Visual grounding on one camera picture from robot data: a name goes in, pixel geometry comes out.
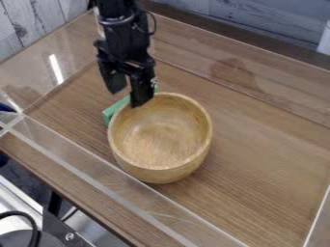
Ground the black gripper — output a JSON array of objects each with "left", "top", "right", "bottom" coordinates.
[{"left": 93, "top": 14, "right": 156, "bottom": 108}]

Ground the green rectangular block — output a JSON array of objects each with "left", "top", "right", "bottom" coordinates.
[{"left": 100, "top": 84, "right": 160, "bottom": 128}]

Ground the brown wooden bowl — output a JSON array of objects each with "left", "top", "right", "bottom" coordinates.
[{"left": 107, "top": 93, "right": 212, "bottom": 183}]

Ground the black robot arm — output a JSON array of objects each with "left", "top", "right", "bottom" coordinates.
[{"left": 93, "top": 0, "right": 156, "bottom": 108}]

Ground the blue object at edge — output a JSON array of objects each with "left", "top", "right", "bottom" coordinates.
[{"left": 0, "top": 102, "right": 17, "bottom": 113}]

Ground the black table leg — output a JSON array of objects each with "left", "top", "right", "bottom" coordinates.
[{"left": 48, "top": 192, "right": 63, "bottom": 217}]

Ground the clear acrylic left wall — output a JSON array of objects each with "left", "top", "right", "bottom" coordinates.
[{"left": 0, "top": 9, "right": 104, "bottom": 112}]

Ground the clear acrylic wall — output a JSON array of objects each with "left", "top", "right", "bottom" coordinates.
[
  {"left": 0, "top": 113, "right": 247, "bottom": 247},
  {"left": 146, "top": 1, "right": 330, "bottom": 128},
  {"left": 0, "top": 9, "right": 104, "bottom": 112}
]

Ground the clear acrylic back wall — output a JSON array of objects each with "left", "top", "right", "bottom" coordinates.
[{"left": 146, "top": 1, "right": 330, "bottom": 128}]

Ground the clear acrylic front wall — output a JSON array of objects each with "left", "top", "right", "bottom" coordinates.
[{"left": 0, "top": 113, "right": 247, "bottom": 247}]

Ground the metal bracket with screw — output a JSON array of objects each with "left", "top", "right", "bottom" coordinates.
[{"left": 39, "top": 210, "right": 95, "bottom": 247}]

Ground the black cable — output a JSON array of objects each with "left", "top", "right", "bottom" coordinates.
[{"left": 0, "top": 210, "right": 43, "bottom": 247}]

